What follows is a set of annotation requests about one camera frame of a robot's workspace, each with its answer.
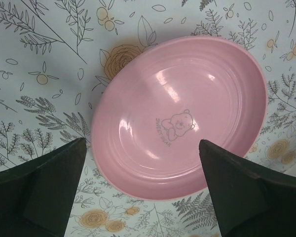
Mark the floral table mat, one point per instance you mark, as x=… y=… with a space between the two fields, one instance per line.
x=58 y=56

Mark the pink plate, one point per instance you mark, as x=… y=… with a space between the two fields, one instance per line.
x=148 y=124

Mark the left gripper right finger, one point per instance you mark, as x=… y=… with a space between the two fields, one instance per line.
x=249 y=200

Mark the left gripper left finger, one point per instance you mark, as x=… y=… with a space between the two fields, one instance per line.
x=36 y=197

